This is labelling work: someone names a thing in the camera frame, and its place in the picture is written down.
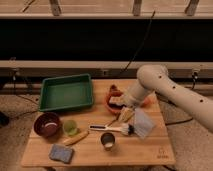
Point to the dark red bowl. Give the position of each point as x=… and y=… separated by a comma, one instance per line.
x=47, y=124

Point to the blue sponge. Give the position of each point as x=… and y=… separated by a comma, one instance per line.
x=61, y=153

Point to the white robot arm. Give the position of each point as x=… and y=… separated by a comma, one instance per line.
x=155, y=78

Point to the clear plastic bag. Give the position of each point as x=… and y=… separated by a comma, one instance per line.
x=143, y=124

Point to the small metal cup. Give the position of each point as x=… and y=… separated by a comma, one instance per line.
x=107, y=140

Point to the green plastic tray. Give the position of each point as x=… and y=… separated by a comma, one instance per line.
x=66, y=93

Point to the green plastic cup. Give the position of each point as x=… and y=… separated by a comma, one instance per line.
x=70, y=128

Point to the orange pan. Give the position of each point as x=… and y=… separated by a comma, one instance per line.
x=129, y=100

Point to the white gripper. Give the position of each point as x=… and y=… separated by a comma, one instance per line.
x=125, y=114

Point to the metal spoon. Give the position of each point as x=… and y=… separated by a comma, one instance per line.
x=113, y=121

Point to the wooden table board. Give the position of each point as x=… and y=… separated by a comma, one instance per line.
x=155, y=149

